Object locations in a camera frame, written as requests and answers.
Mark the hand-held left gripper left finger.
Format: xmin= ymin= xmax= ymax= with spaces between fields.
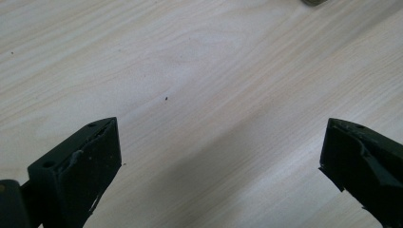
xmin=27 ymin=116 xmax=123 ymax=228

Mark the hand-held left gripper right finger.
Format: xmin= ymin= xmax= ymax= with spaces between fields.
xmin=318 ymin=117 xmax=403 ymax=228

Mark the small dark round object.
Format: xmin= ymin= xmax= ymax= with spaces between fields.
xmin=300 ymin=0 xmax=329 ymax=8

